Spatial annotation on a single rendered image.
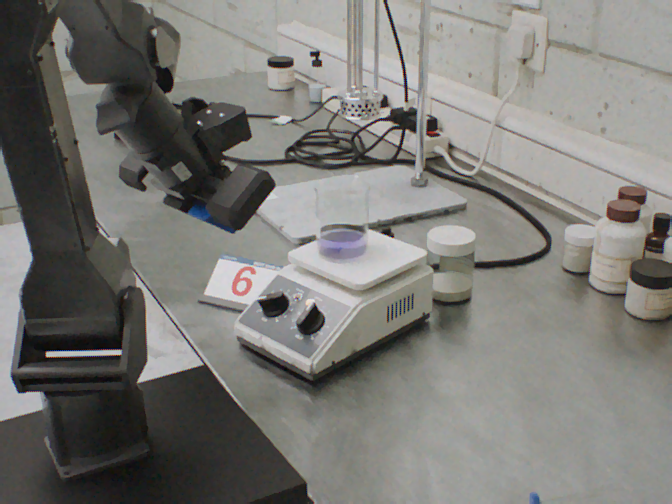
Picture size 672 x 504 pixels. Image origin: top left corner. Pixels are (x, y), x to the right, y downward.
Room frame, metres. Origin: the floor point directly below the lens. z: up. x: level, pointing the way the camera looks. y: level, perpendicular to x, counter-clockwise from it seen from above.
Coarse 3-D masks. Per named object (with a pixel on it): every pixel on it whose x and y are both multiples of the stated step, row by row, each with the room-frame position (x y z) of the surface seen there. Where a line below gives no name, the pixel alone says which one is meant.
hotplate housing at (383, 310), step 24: (264, 288) 0.94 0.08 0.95; (312, 288) 0.91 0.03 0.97; (336, 288) 0.91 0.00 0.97; (384, 288) 0.91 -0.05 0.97; (408, 288) 0.93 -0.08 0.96; (432, 288) 0.96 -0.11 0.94; (360, 312) 0.87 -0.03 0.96; (384, 312) 0.90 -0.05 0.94; (408, 312) 0.93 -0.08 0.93; (240, 336) 0.90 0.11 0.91; (264, 336) 0.88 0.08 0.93; (336, 336) 0.85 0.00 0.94; (360, 336) 0.87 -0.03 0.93; (384, 336) 0.90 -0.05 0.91; (288, 360) 0.84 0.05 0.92; (312, 360) 0.82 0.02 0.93; (336, 360) 0.84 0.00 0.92
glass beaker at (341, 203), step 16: (352, 176) 1.00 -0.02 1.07; (320, 192) 0.98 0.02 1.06; (336, 192) 0.99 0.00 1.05; (352, 192) 0.99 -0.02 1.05; (368, 192) 0.95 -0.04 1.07; (320, 208) 0.94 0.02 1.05; (336, 208) 0.93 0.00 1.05; (352, 208) 0.93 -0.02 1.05; (368, 208) 0.96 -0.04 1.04; (320, 224) 0.94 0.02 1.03; (336, 224) 0.93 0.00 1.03; (352, 224) 0.93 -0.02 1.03; (368, 224) 0.96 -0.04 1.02; (320, 240) 0.94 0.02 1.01; (336, 240) 0.93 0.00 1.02; (352, 240) 0.93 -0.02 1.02; (368, 240) 0.96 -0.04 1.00; (320, 256) 0.95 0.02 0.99; (336, 256) 0.93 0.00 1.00; (352, 256) 0.93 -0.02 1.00
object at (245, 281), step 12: (228, 264) 1.05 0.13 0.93; (240, 264) 1.04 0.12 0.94; (216, 276) 1.04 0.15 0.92; (228, 276) 1.03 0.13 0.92; (240, 276) 1.03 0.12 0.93; (252, 276) 1.02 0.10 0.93; (264, 276) 1.02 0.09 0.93; (216, 288) 1.02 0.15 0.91; (228, 288) 1.02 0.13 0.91; (240, 288) 1.02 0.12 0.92; (252, 288) 1.01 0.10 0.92; (252, 300) 1.00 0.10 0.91
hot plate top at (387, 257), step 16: (384, 240) 0.99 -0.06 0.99; (288, 256) 0.96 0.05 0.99; (304, 256) 0.95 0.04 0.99; (368, 256) 0.95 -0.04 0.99; (384, 256) 0.95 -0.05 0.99; (400, 256) 0.95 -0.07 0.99; (416, 256) 0.95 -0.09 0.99; (320, 272) 0.92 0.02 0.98; (336, 272) 0.91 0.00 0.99; (352, 272) 0.91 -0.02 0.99; (368, 272) 0.91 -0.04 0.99; (384, 272) 0.91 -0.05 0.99; (400, 272) 0.92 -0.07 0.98; (352, 288) 0.88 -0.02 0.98
